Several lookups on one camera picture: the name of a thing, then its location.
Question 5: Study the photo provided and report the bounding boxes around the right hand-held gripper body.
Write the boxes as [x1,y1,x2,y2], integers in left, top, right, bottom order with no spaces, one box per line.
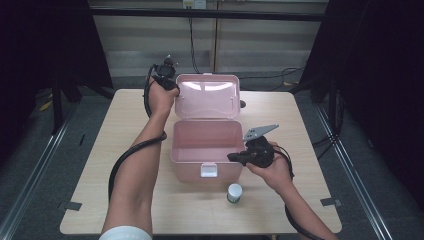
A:
[242,123,280,169]

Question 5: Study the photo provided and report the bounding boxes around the black floor cables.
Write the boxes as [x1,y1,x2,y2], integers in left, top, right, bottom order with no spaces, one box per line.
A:
[311,89,345,160]

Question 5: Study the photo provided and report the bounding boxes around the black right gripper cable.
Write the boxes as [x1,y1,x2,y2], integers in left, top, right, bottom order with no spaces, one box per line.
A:
[272,144,326,240]

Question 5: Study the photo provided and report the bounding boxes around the black wall cable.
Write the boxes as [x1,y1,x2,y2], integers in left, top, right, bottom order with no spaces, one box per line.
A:
[188,16,305,92]

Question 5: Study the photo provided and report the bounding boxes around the black horizontal bar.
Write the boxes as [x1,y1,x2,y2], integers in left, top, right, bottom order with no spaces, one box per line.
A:
[89,8,327,23]

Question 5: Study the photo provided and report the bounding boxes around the white bottle with green label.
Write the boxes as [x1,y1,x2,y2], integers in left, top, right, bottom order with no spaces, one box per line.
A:
[226,183,244,204]

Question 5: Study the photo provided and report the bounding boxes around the pink storage box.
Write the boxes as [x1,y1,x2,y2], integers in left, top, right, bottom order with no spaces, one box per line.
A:
[170,73,246,184]

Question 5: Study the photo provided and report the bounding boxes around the white wall outlet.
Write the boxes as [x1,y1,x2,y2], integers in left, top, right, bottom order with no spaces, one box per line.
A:
[182,0,208,10]

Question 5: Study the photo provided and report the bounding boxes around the person's right hand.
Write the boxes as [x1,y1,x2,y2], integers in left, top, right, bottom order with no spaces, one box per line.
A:
[245,141,295,198]

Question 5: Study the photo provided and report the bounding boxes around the white sleeve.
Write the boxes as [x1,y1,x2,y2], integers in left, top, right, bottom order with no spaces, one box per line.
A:
[98,225,153,240]

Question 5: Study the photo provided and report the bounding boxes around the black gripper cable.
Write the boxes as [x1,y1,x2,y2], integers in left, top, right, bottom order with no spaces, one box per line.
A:
[107,63,168,202]
[272,144,326,240]

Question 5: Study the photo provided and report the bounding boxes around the yellow floor scrap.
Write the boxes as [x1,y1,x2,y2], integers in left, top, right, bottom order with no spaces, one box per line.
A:
[38,99,54,113]

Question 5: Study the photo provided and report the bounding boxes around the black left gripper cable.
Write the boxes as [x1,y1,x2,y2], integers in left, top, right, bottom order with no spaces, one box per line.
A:
[107,63,168,202]

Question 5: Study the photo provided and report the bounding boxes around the person's left hand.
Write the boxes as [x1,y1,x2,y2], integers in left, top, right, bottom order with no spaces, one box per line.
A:
[146,75,180,117]

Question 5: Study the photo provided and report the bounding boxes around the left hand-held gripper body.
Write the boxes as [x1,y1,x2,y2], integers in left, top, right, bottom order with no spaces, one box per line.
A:
[153,55,178,82]

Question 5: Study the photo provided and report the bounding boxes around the metal floor rail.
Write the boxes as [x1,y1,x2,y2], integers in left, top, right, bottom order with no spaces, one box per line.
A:
[314,104,395,240]
[0,103,80,240]

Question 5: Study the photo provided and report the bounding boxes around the dark curtain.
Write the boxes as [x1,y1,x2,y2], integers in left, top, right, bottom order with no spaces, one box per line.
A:
[298,0,424,203]
[0,0,114,164]

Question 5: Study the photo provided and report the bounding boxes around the black metal stand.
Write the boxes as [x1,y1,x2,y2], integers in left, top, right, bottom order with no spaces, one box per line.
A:
[50,76,65,136]

